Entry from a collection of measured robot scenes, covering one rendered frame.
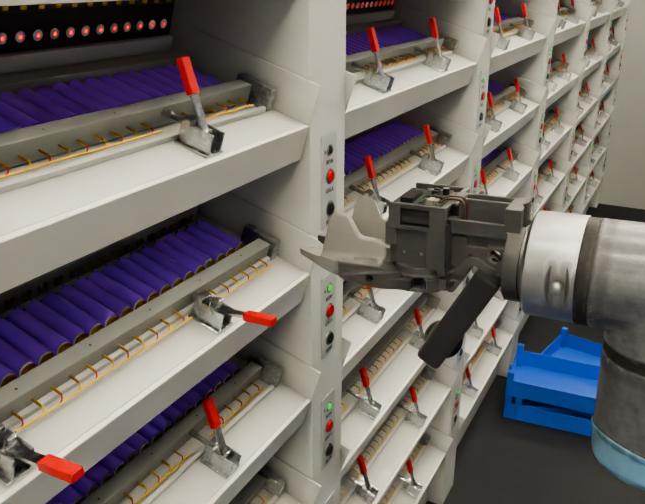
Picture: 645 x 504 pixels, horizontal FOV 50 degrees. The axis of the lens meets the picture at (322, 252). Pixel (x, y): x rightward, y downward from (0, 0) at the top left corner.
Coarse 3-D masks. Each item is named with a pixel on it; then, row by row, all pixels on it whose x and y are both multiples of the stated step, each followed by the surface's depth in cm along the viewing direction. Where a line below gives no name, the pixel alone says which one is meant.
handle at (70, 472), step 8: (8, 440) 52; (8, 448) 52; (16, 448) 53; (24, 448) 52; (16, 456) 52; (24, 456) 52; (32, 456) 52; (40, 456) 52; (48, 456) 51; (56, 456) 51; (32, 464) 51; (40, 464) 50; (48, 464) 50; (56, 464) 50; (64, 464) 50; (72, 464) 50; (48, 472) 50; (56, 472) 50; (64, 472) 49; (72, 472) 49; (80, 472) 50; (64, 480) 50; (72, 480) 49
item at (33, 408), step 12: (264, 264) 88; (240, 276) 83; (216, 288) 80; (180, 312) 74; (144, 336) 70; (120, 348) 67; (132, 348) 68; (108, 360) 65; (84, 372) 63; (72, 384) 62; (48, 396) 60; (24, 408) 58; (36, 408) 58; (12, 420) 57
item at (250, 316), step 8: (216, 304) 74; (224, 312) 74; (232, 312) 73; (240, 312) 73; (248, 312) 73; (256, 312) 73; (248, 320) 72; (256, 320) 72; (264, 320) 71; (272, 320) 71
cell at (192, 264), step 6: (156, 246) 82; (162, 246) 82; (168, 246) 82; (162, 252) 82; (168, 252) 82; (174, 252) 82; (180, 252) 82; (174, 258) 81; (180, 258) 81; (186, 258) 81; (192, 258) 81; (186, 264) 81; (192, 264) 81; (198, 264) 81; (192, 270) 80
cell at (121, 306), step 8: (80, 280) 72; (88, 280) 73; (80, 288) 72; (88, 288) 72; (96, 288) 72; (88, 296) 72; (96, 296) 71; (104, 296) 71; (112, 296) 71; (104, 304) 71; (112, 304) 71; (120, 304) 71; (120, 312) 70
